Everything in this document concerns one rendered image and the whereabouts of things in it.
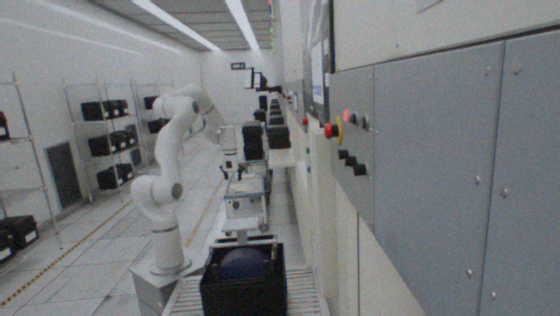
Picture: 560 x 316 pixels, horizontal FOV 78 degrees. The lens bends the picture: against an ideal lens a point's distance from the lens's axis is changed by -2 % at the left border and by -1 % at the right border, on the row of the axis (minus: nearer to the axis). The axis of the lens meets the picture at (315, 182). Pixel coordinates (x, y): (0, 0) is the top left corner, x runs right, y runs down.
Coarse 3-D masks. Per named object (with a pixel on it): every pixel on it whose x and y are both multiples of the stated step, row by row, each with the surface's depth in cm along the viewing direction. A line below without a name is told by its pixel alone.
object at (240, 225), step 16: (224, 224) 120; (240, 224) 119; (256, 224) 118; (224, 240) 132; (240, 240) 120; (256, 240) 124; (272, 240) 123; (208, 256) 118; (272, 256) 116; (272, 272) 117
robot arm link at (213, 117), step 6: (216, 108) 182; (204, 114) 179; (210, 114) 179; (216, 114) 182; (210, 120) 183; (216, 120) 184; (222, 120) 188; (210, 126) 188; (216, 126) 187; (210, 132) 195; (216, 132) 202; (210, 138) 199; (216, 138) 200
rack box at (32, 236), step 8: (16, 216) 333; (24, 216) 332; (32, 216) 335; (0, 224) 313; (8, 224) 313; (16, 224) 314; (24, 224) 323; (32, 224) 333; (16, 232) 313; (24, 232) 319; (32, 232) 333; (16, 240) 315; (24, 240) 321; (32, 240) 332; (16, 248) 317; (24, 248) 320
